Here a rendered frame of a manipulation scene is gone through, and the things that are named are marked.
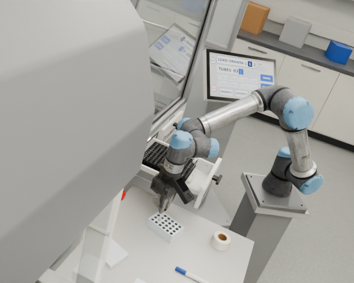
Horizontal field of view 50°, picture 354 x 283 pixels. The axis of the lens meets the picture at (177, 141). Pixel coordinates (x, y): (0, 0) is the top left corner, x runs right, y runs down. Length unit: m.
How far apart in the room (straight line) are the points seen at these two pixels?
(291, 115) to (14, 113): 1.21
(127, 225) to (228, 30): 2.02
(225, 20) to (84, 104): 2.67
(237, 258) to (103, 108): 1.13
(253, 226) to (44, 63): 1.69
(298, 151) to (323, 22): 3.60
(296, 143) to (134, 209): 0.72
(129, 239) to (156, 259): 0.13
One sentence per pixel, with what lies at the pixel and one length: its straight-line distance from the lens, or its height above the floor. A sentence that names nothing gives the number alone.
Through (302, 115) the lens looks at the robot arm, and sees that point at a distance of 1.52.
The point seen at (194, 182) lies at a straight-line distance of 1.72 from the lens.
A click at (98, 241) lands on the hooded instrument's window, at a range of 0.79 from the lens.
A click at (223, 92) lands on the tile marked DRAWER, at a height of 1.00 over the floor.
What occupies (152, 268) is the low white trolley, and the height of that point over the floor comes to 0.76.
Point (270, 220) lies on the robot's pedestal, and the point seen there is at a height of 0.65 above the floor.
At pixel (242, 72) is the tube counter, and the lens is 2.44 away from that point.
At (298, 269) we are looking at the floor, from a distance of 2.89.
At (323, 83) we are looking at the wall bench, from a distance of 4.59.
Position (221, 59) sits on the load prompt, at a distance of 2.38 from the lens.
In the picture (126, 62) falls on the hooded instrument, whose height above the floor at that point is 1.60.
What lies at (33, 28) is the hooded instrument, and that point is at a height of 1.66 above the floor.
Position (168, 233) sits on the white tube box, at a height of 0.80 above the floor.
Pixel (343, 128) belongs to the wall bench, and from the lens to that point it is 4.82.
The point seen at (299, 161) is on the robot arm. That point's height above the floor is 1.07.
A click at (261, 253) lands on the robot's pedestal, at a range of 2.18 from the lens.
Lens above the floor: 1.81
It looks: 29 degrees down
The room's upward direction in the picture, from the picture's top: 17 degrees clockwise
